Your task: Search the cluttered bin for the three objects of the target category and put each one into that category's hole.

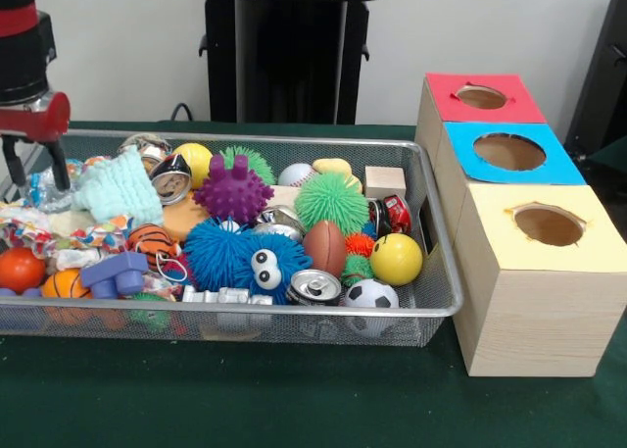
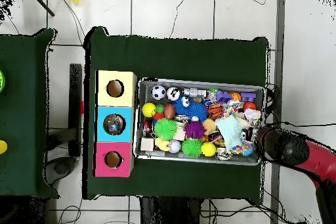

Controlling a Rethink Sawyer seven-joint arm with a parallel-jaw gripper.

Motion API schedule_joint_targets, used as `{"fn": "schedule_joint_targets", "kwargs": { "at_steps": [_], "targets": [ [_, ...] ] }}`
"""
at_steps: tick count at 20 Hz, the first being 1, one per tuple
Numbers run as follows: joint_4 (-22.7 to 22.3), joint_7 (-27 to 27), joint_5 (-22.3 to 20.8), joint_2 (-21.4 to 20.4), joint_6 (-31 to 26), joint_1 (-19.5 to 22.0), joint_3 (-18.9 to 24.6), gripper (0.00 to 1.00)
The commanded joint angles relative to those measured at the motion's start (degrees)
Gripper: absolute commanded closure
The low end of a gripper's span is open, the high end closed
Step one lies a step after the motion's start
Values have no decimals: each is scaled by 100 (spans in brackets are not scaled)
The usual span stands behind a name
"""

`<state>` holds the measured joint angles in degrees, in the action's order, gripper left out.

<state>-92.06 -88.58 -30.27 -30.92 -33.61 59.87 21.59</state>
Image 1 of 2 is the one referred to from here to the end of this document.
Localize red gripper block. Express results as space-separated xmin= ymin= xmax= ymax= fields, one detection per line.
xmin=0 ymin=90 xmax=72 ymax=192

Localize crushed bottle with colourful label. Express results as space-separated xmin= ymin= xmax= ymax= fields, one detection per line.
xmin=22 ymin=161 xmax=82 ymax=214

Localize crushed red and black can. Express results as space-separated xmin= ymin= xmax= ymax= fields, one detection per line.
xmin=366 ymin=194 xmax=412 ymax=233

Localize shallow mesh bin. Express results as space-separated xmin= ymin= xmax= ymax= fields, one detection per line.
xmin=0 ymin=128 xmax=465 ymax=347

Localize wooden box with three holes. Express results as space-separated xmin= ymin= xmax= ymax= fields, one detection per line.
xmin=414 ymin=72 xmax=627 ymax=378

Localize mint knitted cloth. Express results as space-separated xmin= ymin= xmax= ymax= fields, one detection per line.
xmin=72 ymin=144 xmax=166 ymax=227

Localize purple spiky ball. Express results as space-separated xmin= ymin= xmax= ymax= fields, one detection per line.
xmin=192 ymin=153 xmax=274 ymax=225

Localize blue puffer ball with eyes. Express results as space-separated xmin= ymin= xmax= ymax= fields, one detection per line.
xmin=183 ymin=217 xmax=313 ymax=306

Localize green puffer ball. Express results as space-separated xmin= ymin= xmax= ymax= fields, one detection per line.
xmin=295 ymin=172 xmax=371 ymax=236

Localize brown toy football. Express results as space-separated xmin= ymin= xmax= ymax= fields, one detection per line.
xmin=302 ymin=221 xmax=348 ymax=278

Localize silver drink can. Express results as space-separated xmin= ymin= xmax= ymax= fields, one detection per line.
xmin=285 ymin=269 xmax=343 ymax=307

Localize dark green table cloth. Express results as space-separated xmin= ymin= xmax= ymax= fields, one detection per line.
xmin=0 ymin=119 xmax=627 ymax=448
xmin=585 ymin=136 xmax=627 ymax=175

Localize black and white soccer ball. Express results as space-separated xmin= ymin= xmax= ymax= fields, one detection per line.
xmin=344 ymin=278 xmax=401 ymax=336

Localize yellow ball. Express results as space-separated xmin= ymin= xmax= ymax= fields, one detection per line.
xmin=369 ymin=232 xmax=424 ymax=287

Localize black chair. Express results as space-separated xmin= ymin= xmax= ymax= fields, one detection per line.
xmin=562 ymin=0 xmax=627 ymax=160

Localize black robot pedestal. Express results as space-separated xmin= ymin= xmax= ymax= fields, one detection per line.
xmin=188 ymin=0 xmax=396 ymax=124

